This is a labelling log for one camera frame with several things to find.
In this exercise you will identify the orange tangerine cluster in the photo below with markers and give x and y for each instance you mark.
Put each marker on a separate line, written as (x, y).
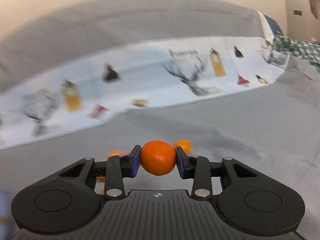
(185, 144)
(158, 157)

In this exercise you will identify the deer print white cloth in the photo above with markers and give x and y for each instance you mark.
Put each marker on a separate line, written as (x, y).
(92, 90)

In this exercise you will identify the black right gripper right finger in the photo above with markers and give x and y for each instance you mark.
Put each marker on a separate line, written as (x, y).
(243, 197)

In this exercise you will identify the green checkered cloth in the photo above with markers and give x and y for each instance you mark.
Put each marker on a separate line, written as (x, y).
(306, 51)

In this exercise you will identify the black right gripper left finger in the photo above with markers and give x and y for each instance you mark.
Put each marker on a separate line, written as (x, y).
(73, 196)

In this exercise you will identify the grey sofa cover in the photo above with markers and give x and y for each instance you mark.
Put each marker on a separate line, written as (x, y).
(273, 129)

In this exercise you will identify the light blue plate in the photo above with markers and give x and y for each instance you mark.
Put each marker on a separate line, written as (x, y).
(6, 216)

